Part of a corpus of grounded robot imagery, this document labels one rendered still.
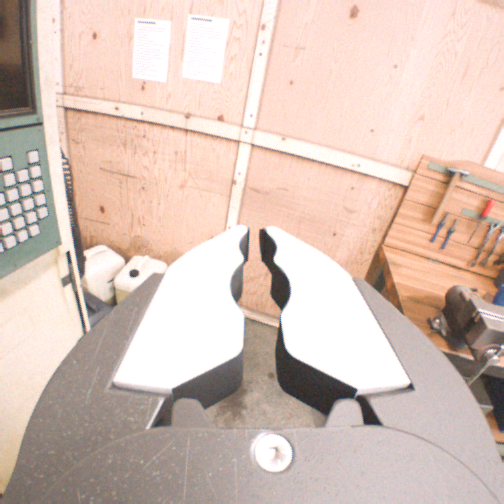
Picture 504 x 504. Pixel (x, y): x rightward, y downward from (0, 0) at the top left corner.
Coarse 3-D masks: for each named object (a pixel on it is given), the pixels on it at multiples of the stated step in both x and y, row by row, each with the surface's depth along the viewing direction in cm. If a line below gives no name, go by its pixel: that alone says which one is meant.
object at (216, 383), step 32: (192, 256) 10; (224, 256) 10; (160, 288) 8; (192, 288) 8; (224, 288) 8; (160, 320) 7; (192, 320) 7; (224, 320) 7; (128, 352) 6; (160, 352) 6; (192, 352) 6; (224, 352) 6; (128, 384) 6; (160, 384) 6; (192, 384) 6; (224, 384) 7
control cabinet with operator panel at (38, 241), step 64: (0, 0) 40; (0, 64) 45; (0, 128) 49; (0, 192) 55; (64, 192) 75; (0, 256) 58; (64, 256) 84; (0, 320) 68; (64, 320) 92; (0, 384) 72; (0, 448) 75
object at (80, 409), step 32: (128, 320) 7; (96, 352) 6; (64, 384) 5; (96, 384) 5; (32, 416) 5; (64, 416) 5; (96, 416) 5; (128, 416) 5; (160, 416) 5; (32, 448) 4; (64, 448) 4; (32, 480) 4
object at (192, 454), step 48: (144, 432) 4; (192, 432) 4; (240, 432) 4; (288, 432) 4; (336, 432) 5; (384, 432) 4; (96, 480) 4; (144, 480) 4; (192, 480) 4; (240, 480) 4; (288, 480) 4; (336, 480) 4; (384, 480) 4; (432, 480) 4; (480, 480) 4
